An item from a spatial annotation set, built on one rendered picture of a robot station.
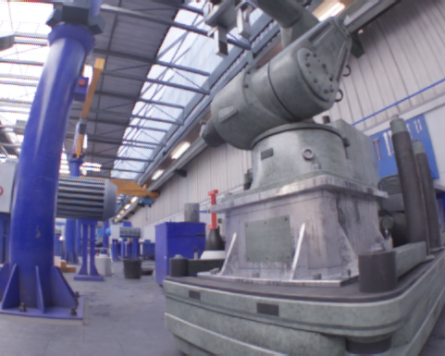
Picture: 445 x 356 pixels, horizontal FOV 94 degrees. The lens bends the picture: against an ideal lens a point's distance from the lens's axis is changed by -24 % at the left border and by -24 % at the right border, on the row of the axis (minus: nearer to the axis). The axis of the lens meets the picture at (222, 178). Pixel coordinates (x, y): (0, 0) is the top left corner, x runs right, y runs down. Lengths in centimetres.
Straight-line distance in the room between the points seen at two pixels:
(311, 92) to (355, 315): 67
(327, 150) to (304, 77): 26
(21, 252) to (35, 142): 71
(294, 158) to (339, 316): 55
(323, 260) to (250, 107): 57
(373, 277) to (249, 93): 74
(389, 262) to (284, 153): 53
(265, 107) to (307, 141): 20
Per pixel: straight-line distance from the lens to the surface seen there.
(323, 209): 75
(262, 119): 98
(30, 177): 186
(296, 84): 89
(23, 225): 182
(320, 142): 94
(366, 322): 52
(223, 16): 125
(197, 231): 301
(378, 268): 53
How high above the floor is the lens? 43
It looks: 15 degrees up
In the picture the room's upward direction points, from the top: 2 degrees counter-clockwise
